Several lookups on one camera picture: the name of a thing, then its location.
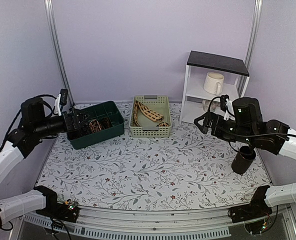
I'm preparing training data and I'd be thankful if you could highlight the left aluminium frame post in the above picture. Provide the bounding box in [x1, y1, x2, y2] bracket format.
[44, 0, 75, 106]

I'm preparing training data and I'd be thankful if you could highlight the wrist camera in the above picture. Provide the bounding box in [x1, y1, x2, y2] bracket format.
[220, 95, 235, 121]
[53, 88, 68, 116]

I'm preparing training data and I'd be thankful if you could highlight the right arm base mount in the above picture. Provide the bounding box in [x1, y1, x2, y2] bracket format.
[227, 200, 272, 223]

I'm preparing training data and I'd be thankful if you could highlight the dark brown cylinder cup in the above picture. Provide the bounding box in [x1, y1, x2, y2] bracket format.
[231, 145, 256, 175]

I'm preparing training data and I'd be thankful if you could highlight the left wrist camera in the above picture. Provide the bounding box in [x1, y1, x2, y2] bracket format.
[53, 88, 68, 116]

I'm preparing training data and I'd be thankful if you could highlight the aluminium front rail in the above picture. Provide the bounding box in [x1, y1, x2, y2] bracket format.
[9, 205, 296, 240]

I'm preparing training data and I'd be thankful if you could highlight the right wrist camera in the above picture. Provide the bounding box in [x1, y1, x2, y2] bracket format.
[220, 95, 235, 121]

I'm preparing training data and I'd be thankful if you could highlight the dark green divided organizer box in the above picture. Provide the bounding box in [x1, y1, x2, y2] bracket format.
[67, 101, 124, 150]

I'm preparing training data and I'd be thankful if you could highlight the dark red patterned tie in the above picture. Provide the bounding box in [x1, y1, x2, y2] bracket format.
[67, 131, 80, 140]

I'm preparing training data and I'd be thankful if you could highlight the floral white table mat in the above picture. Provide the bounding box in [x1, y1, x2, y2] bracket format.
[37, 103, 270, 211]

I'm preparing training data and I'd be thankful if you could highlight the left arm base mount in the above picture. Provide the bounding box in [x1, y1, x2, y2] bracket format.
[36, 199, 80, 223]

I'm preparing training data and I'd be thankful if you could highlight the patterned glass cup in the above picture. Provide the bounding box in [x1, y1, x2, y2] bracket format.
[202, 99, 217, 112]

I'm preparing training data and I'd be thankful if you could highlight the dark brown rolled tie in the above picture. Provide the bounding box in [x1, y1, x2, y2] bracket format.
[100, 117, 112, 130]

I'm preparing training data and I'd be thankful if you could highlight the right aluminium frame post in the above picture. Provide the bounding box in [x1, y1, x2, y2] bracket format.
[244, 0, 263, 72]

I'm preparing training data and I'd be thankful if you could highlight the cream ceramic mug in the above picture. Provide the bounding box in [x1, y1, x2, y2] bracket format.
[203, 72, 224, 96]

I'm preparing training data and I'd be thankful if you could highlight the white shelf with black top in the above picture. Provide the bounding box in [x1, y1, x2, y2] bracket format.
[179, 50, 250, 124]

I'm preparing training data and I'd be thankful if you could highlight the beige plastic slotted basket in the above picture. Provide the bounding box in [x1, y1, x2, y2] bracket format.
[129, 95, 172, 138]

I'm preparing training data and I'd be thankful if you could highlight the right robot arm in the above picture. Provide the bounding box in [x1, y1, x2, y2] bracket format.
[194, 95, 296, 218]

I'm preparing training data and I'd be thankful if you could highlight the tan patterned rolled tie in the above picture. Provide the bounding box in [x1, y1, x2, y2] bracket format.
[89, 119, 102, 134]

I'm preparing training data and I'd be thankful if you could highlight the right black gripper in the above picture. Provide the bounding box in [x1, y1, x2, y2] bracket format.
[195, 111, 256, 145]

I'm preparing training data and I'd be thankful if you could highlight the tan black patterned tie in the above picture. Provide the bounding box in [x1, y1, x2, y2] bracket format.
[134, 100, 170, 127]

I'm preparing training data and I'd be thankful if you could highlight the aluminium frame post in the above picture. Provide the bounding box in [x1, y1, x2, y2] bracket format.
[44, 0, 75, 106]
[244, 0, 263, 72]

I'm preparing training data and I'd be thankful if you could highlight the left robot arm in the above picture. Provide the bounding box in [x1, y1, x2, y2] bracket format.
[0, 95, 90, 230]

